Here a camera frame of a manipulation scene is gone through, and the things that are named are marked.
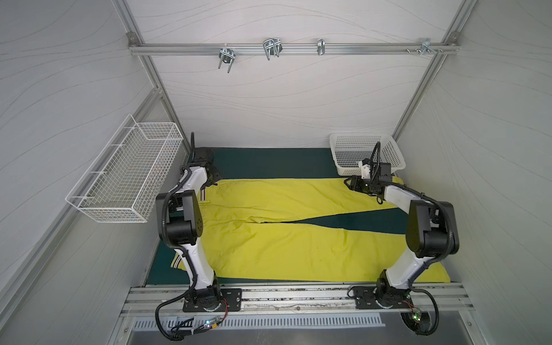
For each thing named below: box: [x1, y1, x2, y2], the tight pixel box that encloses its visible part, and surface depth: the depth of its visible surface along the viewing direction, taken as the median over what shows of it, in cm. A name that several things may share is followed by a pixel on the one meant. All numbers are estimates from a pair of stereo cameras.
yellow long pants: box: [173, 178, 450, 284], surface depth 89 cm
